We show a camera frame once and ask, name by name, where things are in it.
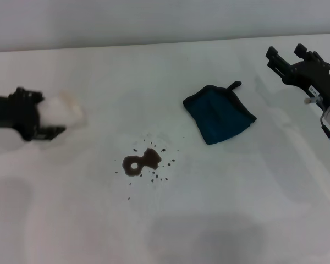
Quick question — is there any white paper cup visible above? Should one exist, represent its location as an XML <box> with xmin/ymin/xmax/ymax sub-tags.
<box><xmin>40</xmin><ymin>89</ymin><xmax>88</xmax><ymax>129</ymax></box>

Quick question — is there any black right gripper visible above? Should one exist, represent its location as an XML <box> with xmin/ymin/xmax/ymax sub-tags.
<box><xmin>265</xmin><ymin>43</ymin><xmax>330</xmax><ymax>111</ymax></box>

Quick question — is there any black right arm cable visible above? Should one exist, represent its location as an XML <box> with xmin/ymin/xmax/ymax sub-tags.
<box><xmin>321</xmin><ymin>120</ymin><xmax>330</xmax><ymax>144</ymax></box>

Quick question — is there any black water stain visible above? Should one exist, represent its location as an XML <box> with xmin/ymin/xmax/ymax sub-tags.
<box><xmin>114</xmin><ymin>139</ymin><xmax>179</xmax><ymax>201</ymax></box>

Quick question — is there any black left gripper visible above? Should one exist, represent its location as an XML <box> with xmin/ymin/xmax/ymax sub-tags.
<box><xmin>0</xmin><ymin>87</ymin><xmax>67</xmax><ymax>141</ymax></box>

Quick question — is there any blue rag with black trim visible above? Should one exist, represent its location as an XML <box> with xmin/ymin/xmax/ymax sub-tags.
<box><xmin>182</xmin><ymin>80</ymin><xmax>257</xmax><ymax>146</ymax></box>

